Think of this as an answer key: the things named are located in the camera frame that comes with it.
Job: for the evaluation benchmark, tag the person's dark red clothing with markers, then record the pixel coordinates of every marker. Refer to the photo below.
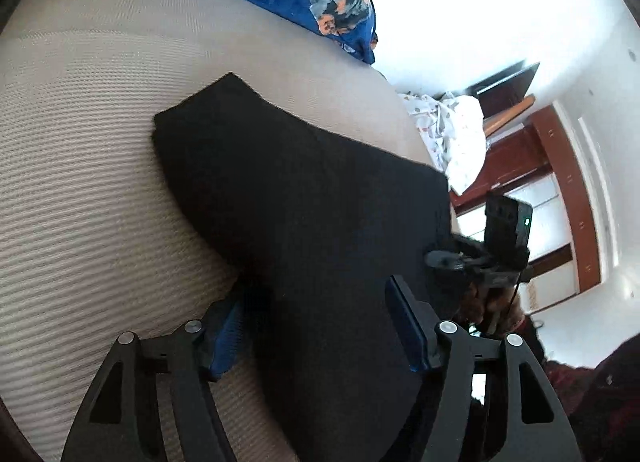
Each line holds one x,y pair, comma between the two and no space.
600,402

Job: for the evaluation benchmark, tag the black pants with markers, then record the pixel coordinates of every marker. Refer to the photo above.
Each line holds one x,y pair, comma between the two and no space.
300,217

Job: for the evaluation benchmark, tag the dark flat panel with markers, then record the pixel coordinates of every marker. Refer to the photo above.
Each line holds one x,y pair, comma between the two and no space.
505,90

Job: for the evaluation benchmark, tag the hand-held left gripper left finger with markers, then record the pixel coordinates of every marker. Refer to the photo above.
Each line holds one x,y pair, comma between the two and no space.
227,337

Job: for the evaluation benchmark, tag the beige woven bed cover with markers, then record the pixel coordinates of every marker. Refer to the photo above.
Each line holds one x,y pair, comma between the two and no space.
100,167

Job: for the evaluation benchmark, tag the white cloth with coloured shapes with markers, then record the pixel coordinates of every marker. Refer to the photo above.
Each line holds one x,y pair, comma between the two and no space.
460,142

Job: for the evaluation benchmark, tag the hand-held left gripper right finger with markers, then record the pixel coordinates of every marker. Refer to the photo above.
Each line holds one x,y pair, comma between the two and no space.
402,322

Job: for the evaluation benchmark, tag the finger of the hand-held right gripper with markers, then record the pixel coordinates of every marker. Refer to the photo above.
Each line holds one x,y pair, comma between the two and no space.
445,259

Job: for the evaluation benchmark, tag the brown wooden door frame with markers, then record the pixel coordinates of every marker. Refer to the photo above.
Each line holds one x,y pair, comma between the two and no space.
560,152

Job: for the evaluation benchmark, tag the light wooden bar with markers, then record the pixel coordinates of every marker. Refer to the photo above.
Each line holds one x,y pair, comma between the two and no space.
510,115

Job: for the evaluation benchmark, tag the person's right hand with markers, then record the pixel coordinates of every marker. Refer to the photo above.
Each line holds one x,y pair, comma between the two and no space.
487,307

